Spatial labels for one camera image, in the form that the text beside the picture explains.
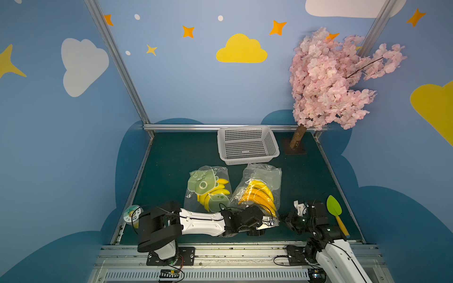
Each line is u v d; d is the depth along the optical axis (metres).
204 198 0.90
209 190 0.92
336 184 1.03
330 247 0.55
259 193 0.88
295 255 0.75
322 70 0.66
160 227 0.48
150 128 1.20
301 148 1.14
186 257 0.74
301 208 0.78
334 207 0.89
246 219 0.59
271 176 0.98
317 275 0.73
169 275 0.73
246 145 1.15
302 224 0.70
